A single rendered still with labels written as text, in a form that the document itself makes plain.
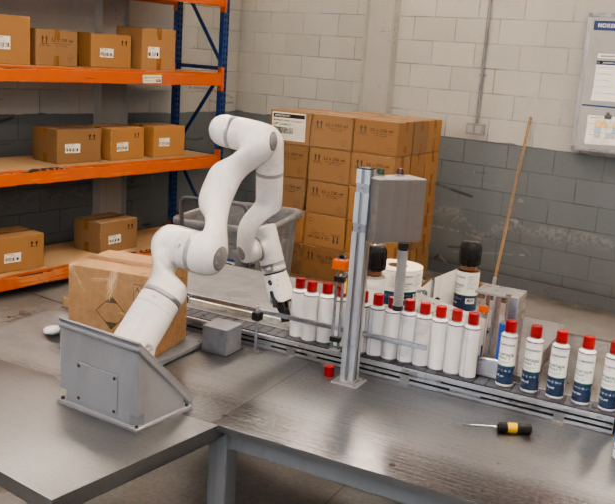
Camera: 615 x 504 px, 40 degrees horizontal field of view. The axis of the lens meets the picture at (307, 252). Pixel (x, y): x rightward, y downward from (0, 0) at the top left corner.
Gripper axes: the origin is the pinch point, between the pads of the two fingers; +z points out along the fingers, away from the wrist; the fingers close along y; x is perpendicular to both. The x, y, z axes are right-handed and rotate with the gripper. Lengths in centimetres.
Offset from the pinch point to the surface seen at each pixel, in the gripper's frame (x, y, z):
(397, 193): -55, -13, -32
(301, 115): 146, 327, -97
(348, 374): -27.4, -16.8, 18.6
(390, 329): -38.3, -2.7, 9.4
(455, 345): -58, -2, 17
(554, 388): -85, -3, 34
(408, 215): -56, -9, -25
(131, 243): 307, 293, -34
